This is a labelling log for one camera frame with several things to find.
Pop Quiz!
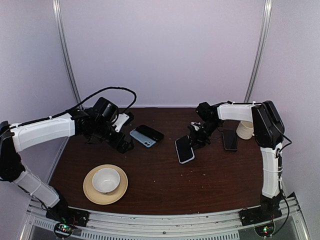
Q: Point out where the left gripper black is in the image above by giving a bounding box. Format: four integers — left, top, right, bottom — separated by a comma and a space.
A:
92, 120, 135, 154

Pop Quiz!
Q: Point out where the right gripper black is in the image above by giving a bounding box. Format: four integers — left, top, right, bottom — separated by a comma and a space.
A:
187, 120, 222, 151

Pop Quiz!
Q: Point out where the dark purple smartphone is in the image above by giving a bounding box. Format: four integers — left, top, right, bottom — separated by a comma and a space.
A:
222, 129, 238, 152

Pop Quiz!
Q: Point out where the black smartphone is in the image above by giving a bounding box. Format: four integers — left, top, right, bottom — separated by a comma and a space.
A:
175, 135, 195, 165

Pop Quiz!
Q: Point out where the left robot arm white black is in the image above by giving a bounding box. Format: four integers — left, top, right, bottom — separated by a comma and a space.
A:
0, 97, 134, 222

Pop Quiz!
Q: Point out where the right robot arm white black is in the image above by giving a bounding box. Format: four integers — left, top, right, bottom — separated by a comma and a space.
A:
186, 100, 285, 221

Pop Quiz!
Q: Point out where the light blue phone case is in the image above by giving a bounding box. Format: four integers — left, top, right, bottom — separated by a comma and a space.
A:
129, 129, 157, 148

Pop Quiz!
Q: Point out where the cream ribbed mug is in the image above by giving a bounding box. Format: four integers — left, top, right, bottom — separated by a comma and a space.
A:
236, 121, 254, 140

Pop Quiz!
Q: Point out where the white ceramic bowl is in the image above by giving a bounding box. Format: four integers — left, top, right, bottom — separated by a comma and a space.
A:
92, 167, 121, 193

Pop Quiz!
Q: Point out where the tan round plate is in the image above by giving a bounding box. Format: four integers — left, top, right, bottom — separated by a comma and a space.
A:
83, 164, 129, 205

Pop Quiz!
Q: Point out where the left circuit board with leds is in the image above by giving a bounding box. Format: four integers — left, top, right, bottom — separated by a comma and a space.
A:
53, 223, 74, 238

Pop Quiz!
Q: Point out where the circuit board with leds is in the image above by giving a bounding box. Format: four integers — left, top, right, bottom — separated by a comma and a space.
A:
254, 224, 275, 238
53, 223, 74, 238

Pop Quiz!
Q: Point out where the right circuit board with leds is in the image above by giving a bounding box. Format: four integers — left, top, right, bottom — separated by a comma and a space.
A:
254, 224, 275, 238

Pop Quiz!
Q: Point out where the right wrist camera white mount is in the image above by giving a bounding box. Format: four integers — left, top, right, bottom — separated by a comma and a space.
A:
190, 121, 202, 132

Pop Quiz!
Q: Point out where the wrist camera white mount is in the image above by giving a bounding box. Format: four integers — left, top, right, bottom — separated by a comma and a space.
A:
190, 121, 202, 132
112, 112, 134, 133

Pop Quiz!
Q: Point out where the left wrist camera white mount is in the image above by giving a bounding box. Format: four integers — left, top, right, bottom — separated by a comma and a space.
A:
112, 112, 134, 133

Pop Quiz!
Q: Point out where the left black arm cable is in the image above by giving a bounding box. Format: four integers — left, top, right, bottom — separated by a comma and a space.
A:
66, 86, 138, 116

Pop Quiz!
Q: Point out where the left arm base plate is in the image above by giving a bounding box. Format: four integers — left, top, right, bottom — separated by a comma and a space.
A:
45, 200, 90, 227

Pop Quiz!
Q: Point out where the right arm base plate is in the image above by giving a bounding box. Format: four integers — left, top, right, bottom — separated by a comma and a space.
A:
238, 206, 283, 227

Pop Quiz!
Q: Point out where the front aluminium rail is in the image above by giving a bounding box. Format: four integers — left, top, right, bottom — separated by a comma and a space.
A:
19, 197, 311, 240

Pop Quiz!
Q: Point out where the right aluminium frame post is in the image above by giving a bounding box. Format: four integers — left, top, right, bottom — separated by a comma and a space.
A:
244, 0, 273, 103

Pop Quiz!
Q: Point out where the aluminium frame post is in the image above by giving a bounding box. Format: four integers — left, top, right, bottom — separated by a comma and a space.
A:
244, 0, 273, 103
52, 0, 81, 104

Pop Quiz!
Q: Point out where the left aluminium frame post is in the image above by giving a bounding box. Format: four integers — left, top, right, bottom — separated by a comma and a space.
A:
52, 0, 81, 104

